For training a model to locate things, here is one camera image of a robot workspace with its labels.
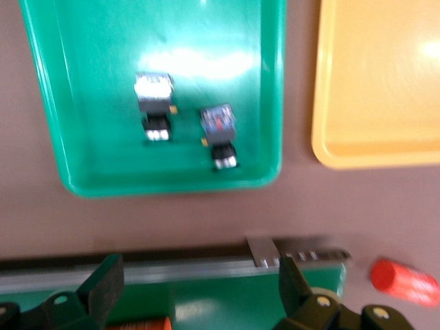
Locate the green push button switch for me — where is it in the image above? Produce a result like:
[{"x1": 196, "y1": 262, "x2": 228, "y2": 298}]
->
[
  {"x1": 133, "y1": 71, "x2": 178, "y2": 142},
  {"x1": 199, "y1": 104, "x2": 240, "y2": 172}
]

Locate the orange cylinder white 4680 print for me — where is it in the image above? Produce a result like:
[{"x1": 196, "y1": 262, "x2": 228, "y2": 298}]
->
[
  {"x1": 102, "y1": 316, "x2": 173, "y2": 330},
  {"x1": 370, "y1": 258, "x2": 440, "y2": 307}
]

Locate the yellow plastic tray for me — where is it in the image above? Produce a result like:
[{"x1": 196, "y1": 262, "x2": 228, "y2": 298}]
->
[{"x1": 311, "y1": 0, "x2": 440, "y2": 169}]

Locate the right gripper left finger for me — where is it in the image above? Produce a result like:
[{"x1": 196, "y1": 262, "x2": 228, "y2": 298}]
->
[{"x1": 0, "y1": 254, "x2": 125, "y2": 330}]

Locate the green plastic tray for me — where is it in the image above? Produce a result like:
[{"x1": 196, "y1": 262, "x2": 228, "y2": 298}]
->
[{"x1": 19, "y1": 0, "x2": 288, "y2": 199}]

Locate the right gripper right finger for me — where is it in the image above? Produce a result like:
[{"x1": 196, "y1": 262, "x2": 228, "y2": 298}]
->
[{"x1": 273, "y1": 256, "x2": 415, "y2": 330}]

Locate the green belt conveyor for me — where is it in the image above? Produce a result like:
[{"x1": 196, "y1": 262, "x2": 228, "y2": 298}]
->
[{"x1": 0, "y1": 236, "x2": 351, "y2": 330}]

